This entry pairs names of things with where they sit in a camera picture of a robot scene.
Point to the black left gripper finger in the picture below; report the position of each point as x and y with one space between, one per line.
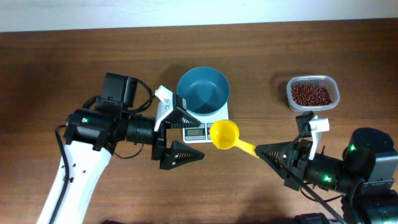
179 118
179 154

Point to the yellow plastic measuring scoop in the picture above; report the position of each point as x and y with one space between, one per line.
225 135

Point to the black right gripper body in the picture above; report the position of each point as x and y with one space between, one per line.
296 163

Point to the white digital kitchen scale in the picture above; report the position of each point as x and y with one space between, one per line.
201 134

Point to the clear plastic container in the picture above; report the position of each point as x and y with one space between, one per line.
322 80

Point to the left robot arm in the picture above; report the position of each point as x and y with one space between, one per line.
93 132

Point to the red beans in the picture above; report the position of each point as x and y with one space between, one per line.
310 95

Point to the teal blue bowl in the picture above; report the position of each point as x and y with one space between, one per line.
205 89

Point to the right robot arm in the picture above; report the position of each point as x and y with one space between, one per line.
355 189

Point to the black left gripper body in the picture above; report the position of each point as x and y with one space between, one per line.
160 137

